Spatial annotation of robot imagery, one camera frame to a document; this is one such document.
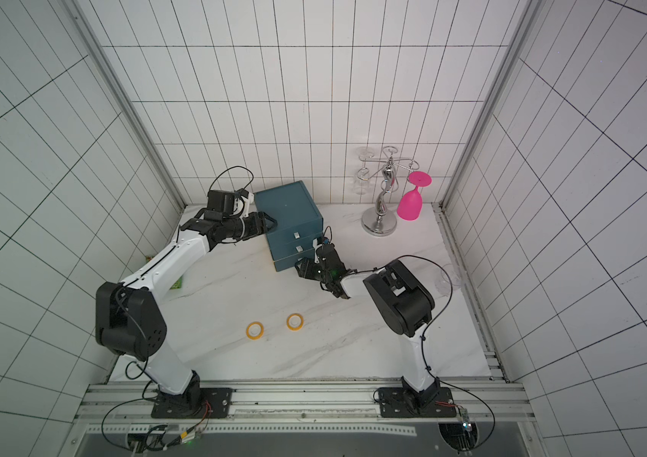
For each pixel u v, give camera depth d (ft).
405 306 1.74
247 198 2.67
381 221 3.69
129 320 1.49
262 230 2.54
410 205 3.13
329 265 2.55
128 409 2.16
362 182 3.58
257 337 2.78
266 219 2.63
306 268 2.87
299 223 2.99
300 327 2.84
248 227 2.51
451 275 3.11
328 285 2.53
